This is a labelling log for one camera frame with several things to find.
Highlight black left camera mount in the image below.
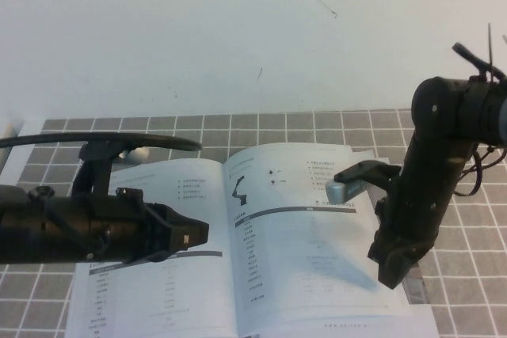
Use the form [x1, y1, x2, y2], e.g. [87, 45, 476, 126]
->
[73, 142, 124, 197]

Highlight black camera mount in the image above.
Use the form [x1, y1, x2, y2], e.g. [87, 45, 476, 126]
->
[334, 161, 402, 193]
[73, 142, 124, 197]

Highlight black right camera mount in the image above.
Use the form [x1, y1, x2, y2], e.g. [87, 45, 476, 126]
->
[334, 161, 402, 193]

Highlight gray white-grid tablecloth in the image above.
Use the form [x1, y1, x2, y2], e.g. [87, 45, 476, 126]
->
[0, 106, 507, 338]

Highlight black right camera cable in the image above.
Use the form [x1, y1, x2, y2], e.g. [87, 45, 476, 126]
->
[452, 41, 507, 80]

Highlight black zip tie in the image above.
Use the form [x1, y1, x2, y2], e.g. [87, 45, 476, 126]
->
[486, 23, 497, 78]

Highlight robotics brochure with red title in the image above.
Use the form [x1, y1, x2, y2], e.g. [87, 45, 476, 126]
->
[257, 150, 439, 338]

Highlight white-paged book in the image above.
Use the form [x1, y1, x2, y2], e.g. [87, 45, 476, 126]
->
[65, 142, 413, 338]

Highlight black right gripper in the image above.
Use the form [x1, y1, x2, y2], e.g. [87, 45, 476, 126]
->
[367, 178, 457, 290]

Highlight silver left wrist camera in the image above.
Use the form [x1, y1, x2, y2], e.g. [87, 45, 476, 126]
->
[118, 147, 151, 165]

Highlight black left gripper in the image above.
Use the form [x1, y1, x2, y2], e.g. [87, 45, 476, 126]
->
[93, 188, 210, 264]

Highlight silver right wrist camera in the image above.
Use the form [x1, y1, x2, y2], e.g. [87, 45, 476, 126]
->
[326, 179, 366, 205]

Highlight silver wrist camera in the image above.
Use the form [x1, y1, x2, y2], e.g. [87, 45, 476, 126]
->
[118, 147, 151, 165]
[326, 179, 366, 205]

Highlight thin black wire loop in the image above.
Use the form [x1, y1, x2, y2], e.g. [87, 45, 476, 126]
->
[454, 143, 498, 198]

